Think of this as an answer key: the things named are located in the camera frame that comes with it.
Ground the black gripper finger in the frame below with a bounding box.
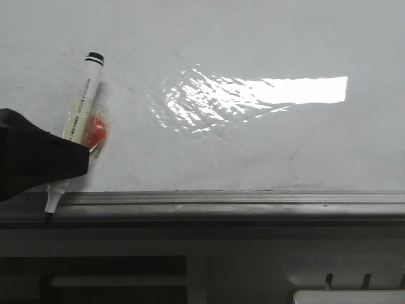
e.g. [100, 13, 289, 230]
[1, 108, 90, 201]

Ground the white black whiteboard marker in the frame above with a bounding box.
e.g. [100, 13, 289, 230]
[45, 52, 104, 224]

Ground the red round magnet taped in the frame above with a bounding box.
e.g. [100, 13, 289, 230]
[82, 106, 109, 162]

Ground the white whiteboard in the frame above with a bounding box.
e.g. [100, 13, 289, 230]
[1, 1, 404, 192]

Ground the white plastic marker tray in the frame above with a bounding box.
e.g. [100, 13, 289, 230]
[293, 290, 404, 303]

